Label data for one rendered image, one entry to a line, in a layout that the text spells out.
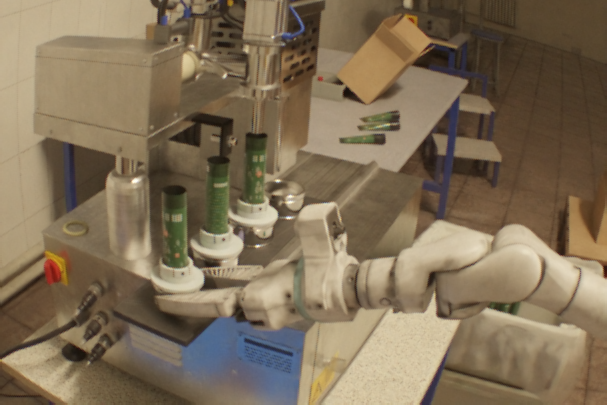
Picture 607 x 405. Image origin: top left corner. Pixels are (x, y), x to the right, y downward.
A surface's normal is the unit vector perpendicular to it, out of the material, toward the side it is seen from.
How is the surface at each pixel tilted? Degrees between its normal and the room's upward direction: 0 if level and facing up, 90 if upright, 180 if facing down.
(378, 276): 50
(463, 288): 93
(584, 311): 87
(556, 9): 90
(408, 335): 0
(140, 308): 0
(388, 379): 0
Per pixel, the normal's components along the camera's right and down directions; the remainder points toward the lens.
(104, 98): -0.39, 0.33
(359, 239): 0.07, -0.91
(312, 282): -0.46, -0.19
